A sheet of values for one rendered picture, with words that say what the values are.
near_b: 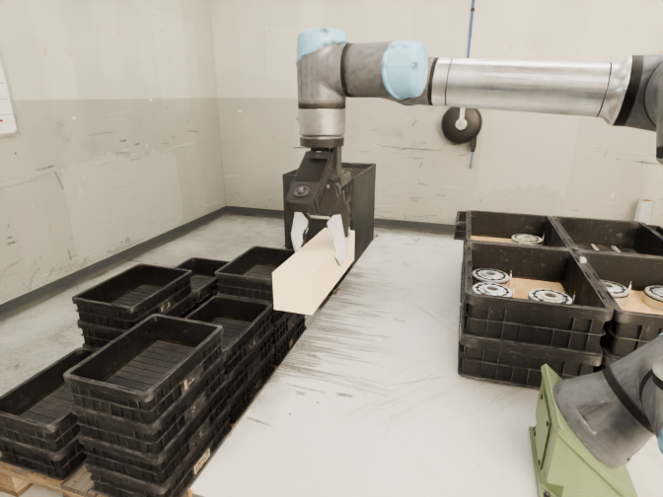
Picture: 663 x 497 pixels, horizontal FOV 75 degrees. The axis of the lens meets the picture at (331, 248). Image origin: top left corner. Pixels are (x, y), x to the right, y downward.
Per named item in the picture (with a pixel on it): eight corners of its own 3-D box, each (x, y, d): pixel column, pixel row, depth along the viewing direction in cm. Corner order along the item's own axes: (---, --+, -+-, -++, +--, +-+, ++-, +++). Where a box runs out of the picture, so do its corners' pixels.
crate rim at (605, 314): (614, 321, 91) (616, 312, 90) (464, 304, 99) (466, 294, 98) (572, 257, 127) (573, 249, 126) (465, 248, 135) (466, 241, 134)
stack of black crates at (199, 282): (203, 354, 215) (196, 292, 204) (153, 344, 224) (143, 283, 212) (243, 317, 251) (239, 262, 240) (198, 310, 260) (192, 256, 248)
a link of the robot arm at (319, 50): (339, 25, 60) (284, 29, 63) (338, 108, 63) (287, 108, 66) (359, 32, 66) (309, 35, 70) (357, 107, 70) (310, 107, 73)
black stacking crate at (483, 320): (603, 361, 94) (615, 314, 91) (461, 340, 102) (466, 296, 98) (565, 287, 130) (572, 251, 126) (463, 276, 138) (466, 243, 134)
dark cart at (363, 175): (351, 317, 281) (353, 177, 251) (287, 307, 294) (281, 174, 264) (372, 281, 335) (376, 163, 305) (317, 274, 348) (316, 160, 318)
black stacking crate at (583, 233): (683, 300, 123) (695, 261, 119) (566, 287, 130) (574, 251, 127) (634, 252, 158) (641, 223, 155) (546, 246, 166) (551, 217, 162)
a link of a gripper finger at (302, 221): (311, 252, 81) (324, 206, 77) (299, 263, 75) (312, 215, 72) (296, 247, 81) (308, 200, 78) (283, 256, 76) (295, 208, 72)
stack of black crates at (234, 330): (233, 428, 168) (226, 351, 156) (168, 411, 176) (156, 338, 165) (276, 369, 203) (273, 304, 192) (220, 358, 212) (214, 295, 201)
